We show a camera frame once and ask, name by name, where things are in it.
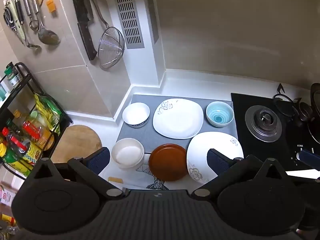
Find cream ribbed bowl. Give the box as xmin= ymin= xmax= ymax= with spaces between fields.
xmin=111 ymin=138 xmax=145 ymax=170

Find white red carton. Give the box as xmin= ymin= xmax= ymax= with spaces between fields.
xmin=0 ymin=184 xmax=22 ymax=207

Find green cap spice bottle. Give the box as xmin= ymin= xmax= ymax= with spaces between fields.
xmin=4 ymin=64 xmax=22 ymax=88

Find yellow green snack packets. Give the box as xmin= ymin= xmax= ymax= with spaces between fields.
xmin=34 ymin=93 xmax=63 ymax=135

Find black handled utensil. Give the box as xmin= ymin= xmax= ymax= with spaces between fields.
xmin=14 ymin=0 xmax=26 ymax=26

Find pale green handled utensil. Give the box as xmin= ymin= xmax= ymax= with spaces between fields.
xmin=10 ymin=10 xmax=42 ymax=49

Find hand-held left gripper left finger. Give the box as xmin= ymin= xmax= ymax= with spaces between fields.
xmin=30 ymin=147 xmax=130 ymax=202

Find steel ladle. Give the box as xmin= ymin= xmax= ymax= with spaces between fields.
xmin=28 ymin=0 xmax=61 ymax=46

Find steel wire skimmer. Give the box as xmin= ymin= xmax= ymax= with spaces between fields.
xmin=87 ymin=0 xmax=125 ymax=70

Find grey dish mat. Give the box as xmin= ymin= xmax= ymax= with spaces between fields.
xmin=117 ymin=94 xmax=238 ymax=153

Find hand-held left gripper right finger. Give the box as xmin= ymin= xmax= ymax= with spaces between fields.
xmin=191 ymin=149 xmax=291 ymax=202

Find brown round plate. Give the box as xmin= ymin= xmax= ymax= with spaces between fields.
xmin=149 ymin=144 xmax=188 ymax=182

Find blue spiral bowl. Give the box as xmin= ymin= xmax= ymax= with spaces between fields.
xmin=206 ymin=101 xmax=234 ymax=128

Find cooking oil bottle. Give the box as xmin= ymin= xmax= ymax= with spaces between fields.
xmin=12 ymin=109 xmax=29 ymax=130

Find yellow seasoning box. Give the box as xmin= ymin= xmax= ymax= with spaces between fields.
xmin=25 ymin=142 xmax=42 ymax=165

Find black handled scissors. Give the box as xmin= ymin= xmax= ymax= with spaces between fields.
xmin=3 ymin=6 xmax=16 ymax=32

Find white vent grille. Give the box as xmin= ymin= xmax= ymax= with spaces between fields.
xmin=111 ymin=0 xmax=145 ymax=49

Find steel stove burner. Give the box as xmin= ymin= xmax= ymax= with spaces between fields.
xmin=245 ymin=105 xmax=283 ymax=143

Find large white floral square plate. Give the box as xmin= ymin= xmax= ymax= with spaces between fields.
xmin=152 ymin=98 xmax=204 ymax=139

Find yellow cap green bottle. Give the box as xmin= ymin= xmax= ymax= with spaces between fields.
xmin=0 ymin=142 xmax=30 ymax=177

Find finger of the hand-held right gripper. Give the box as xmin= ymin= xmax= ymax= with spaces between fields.
xmin=299 ymin=149 xmax=320 ymax=165

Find black pan support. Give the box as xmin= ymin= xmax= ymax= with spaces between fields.
xmin=272 ymin=83 xmax=304 ymax=118

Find red label jar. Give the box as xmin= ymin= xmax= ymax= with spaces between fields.
xmin=22 ymin=111 xmax=55 ymax=151

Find steel handled utensil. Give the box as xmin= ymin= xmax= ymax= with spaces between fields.
xmin=21 ymin=0 xmax=40 ymax=32

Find round wooden cutting board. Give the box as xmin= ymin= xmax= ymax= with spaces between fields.
xmin=50 ymin=125 xmax=103 ymax=164

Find black gas stove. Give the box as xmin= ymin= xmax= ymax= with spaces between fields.
xmin=231 ymin=92 xmax=320 ymax=173

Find red cap sauce bottle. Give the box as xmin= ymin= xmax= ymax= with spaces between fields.
xmin=2 ymin=127 xmax=29 ymax=158

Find dark cleaver knife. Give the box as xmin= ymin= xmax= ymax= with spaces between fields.
xmin=69 ymin=0 xmax=98 ymax=61

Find white bowl with blue band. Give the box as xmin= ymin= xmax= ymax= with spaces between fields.
xmin=122 ymin=102 xmax=151 ymax=129

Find black wire spice rack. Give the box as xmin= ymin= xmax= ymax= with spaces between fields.
xmin=0 ymin=62 xmax=73 ymax=180

